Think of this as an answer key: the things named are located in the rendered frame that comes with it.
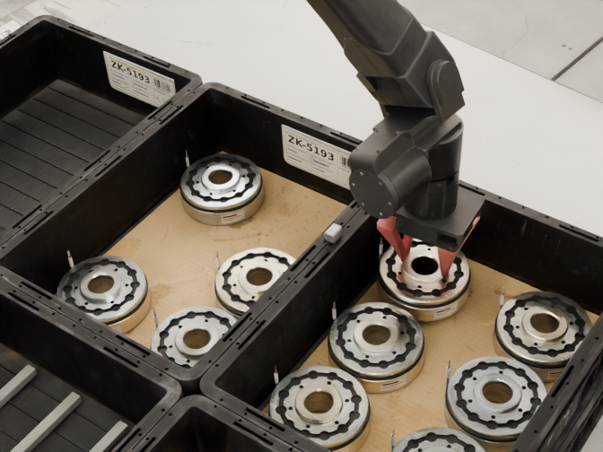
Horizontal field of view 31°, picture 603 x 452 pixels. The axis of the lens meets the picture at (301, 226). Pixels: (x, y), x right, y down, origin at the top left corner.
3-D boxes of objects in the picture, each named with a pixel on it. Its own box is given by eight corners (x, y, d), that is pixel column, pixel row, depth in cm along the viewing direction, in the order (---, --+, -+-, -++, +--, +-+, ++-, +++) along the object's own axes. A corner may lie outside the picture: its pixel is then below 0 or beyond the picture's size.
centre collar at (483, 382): (484, 369, 113) (485, 365, 112) (528, 386, 111) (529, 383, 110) (465, 403, 110) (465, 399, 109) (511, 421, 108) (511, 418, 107)
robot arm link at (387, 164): (455, 53, 102) (388, 52, 109) (377, 112, 96) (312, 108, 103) (487, 162, 108) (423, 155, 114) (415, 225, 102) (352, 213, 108)
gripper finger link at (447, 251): (451, 300, 118) (457, 239, 111) (392, 277, 121) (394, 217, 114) (476, 260, 122) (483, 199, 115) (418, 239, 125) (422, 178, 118)
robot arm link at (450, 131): (476, 114, 107) (429, 91, 109) (432, 150, 103) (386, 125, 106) (470, 167, 112) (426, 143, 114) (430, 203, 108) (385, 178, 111)
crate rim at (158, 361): (210, 92, 142) (208, 77, 140) (407, 173, 129) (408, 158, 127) (-18, 280, 119) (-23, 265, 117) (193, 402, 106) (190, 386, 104)
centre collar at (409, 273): (414, 247, 124) (414, 243, 124) (453, 262, 122) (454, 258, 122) (395, 274, 121) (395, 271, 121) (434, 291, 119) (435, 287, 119)
